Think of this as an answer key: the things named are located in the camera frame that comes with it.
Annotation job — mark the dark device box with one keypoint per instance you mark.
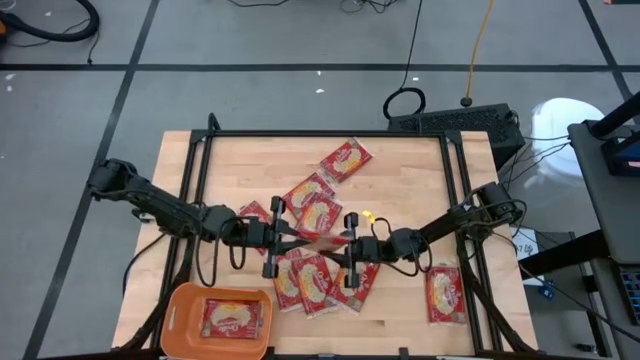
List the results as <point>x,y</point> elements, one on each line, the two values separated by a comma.
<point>622,155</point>

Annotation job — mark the grey equipment cart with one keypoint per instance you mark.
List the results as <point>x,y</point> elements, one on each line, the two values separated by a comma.
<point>605,210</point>

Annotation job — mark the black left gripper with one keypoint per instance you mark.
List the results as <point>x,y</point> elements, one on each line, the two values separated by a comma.
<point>260,234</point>

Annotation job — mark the white paper sheet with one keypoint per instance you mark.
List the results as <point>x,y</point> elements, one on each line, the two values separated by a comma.
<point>525,250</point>

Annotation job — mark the small blue item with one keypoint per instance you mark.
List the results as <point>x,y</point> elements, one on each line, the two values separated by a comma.
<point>548,291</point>

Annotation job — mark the black cart beam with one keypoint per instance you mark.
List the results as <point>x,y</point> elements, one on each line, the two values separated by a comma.
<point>560,252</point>

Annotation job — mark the dark keyboard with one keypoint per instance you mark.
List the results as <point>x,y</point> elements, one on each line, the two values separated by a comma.
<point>631,295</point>

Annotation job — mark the black cart pole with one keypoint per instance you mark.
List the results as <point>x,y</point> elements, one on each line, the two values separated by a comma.
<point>615,117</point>

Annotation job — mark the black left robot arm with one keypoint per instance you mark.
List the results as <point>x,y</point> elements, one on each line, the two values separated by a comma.
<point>160,207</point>

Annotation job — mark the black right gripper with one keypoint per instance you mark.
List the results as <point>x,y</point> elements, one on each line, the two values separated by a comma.
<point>370,250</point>

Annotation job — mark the orange plastic basket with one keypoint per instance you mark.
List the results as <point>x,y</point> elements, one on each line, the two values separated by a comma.
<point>180,320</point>

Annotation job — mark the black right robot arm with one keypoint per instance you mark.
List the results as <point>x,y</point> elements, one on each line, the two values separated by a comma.
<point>440,227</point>

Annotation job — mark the black metal table frame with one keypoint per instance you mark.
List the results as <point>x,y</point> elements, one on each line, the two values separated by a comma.
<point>320,133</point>

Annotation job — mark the black perforated computer case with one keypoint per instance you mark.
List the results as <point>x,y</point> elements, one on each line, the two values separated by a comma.
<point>450,122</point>

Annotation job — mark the small yellow gripper tag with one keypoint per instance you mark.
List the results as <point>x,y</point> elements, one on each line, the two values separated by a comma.
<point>369,216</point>

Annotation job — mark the white round stool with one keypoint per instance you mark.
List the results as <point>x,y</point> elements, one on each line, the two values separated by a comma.
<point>565,120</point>

